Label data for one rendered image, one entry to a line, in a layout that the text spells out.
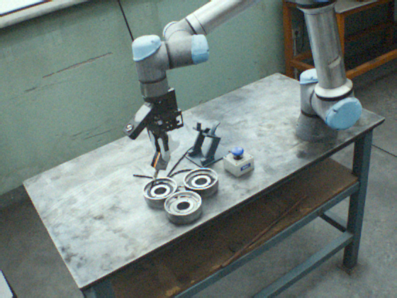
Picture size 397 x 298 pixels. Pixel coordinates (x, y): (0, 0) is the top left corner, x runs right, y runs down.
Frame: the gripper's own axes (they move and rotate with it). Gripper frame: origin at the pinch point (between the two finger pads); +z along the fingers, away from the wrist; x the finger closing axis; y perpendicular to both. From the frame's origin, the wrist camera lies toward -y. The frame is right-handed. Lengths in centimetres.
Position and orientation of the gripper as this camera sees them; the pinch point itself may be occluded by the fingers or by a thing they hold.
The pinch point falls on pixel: (161, 157)
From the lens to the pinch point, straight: 128.4
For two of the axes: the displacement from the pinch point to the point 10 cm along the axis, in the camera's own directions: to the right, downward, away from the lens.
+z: 1.3, 8.3, 5.4
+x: -5.9, -3.7, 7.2
